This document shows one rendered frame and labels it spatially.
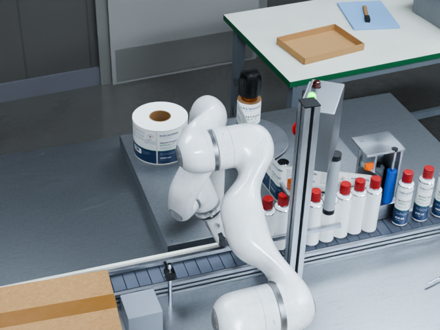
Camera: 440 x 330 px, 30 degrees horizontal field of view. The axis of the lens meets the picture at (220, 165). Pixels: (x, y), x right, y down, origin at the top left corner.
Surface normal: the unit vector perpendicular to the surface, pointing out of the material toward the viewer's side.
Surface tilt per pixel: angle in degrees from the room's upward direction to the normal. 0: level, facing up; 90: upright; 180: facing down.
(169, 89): 0
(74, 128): 0
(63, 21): 90
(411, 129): 0
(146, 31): 90
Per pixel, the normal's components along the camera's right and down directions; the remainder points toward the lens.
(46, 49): 0.39, 0.54
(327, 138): -0.28, 0.55
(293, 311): 0.25, 0.00
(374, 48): 0.02, -0.82
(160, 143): 0.01, 0.58
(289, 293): -0.06, -0.44
